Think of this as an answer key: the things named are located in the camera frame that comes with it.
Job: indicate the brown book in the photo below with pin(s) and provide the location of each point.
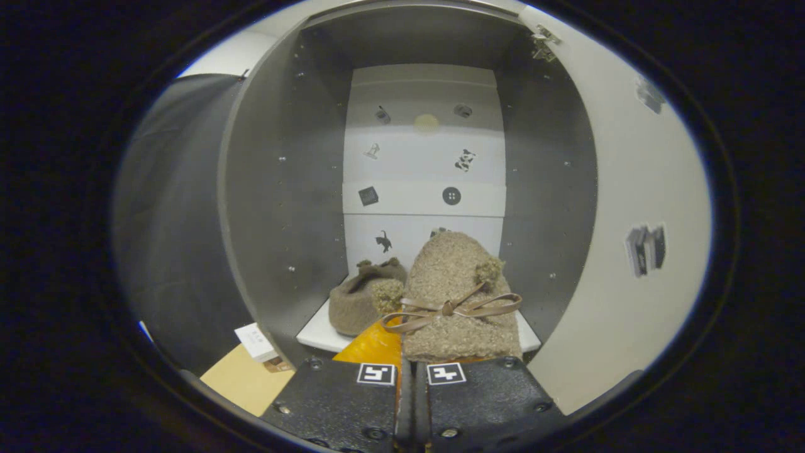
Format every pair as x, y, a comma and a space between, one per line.
280, 365

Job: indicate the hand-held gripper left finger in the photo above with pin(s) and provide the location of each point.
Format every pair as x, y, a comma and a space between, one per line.
339, 402

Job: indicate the brown fuzzy shoe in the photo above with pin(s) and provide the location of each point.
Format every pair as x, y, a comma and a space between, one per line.
453, 277
355, 305

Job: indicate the black backdrop cloth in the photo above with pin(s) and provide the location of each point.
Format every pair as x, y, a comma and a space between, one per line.
170, 220

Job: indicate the grey shoe cabinet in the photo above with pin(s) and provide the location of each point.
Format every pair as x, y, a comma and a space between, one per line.
295, 189

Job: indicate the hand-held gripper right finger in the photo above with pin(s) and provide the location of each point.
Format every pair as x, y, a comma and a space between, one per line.
484, 402

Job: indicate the white book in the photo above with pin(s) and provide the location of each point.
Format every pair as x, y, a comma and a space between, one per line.
255, 341

